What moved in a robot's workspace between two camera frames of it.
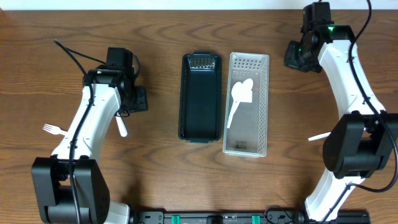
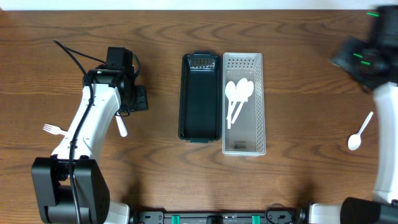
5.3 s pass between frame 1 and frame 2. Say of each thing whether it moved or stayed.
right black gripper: moved
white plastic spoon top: moved
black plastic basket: stayed
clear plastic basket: stayed
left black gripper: stayed
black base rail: stayed
